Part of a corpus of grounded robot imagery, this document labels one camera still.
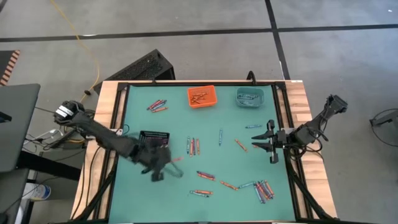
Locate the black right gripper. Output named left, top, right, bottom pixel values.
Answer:
left=251, top=119, right=290, bottom=164

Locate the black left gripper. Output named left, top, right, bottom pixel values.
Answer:
left=132, top=146, right=183, bottom=183

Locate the black mesh basket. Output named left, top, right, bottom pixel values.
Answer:
left=138, top=130, right=170, bottom=149

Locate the teal table mat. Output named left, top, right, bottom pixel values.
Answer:
left=108, top=84, right=296, bottom=223

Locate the teal plastic bin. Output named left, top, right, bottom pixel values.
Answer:
left=235, top=86, right=266, bottom=109

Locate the orange mesh basket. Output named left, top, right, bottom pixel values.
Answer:
left=187, top=85, right=218, bottom=109

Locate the black hook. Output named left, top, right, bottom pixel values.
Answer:
left=246, top=70, right=258, bottom=85

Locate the short black floor tape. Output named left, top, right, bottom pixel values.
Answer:
left=264, top=0, right=292, bottom=81

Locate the black perforated computer case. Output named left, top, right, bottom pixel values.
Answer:
left=93, top=49, right=177, bottom=94

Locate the long black floor tape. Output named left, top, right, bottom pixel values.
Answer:
left=0, top=25, right=398, bottom=44

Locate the white plastic container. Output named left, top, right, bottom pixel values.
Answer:
left=22, top=182, right=52, bottom=202

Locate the grey side table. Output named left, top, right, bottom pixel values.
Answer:
left=0, top=83, right=41, bottom=172

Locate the grey cabinet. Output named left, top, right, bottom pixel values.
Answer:
left=0, top=167, right=30, bottom=224

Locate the striped hazard floor mat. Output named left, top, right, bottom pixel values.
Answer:
left=0, top=49, right=21, bottom=87

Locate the black metal table frame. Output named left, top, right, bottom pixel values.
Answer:
left=70, top=80, right=340, bottom=224

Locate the floor cable bundle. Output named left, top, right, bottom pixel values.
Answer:
left=23, top=105, right=94, bottom=150

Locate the yellow power cable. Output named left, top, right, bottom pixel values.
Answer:
left=49, top=0, right=101, bottom=144

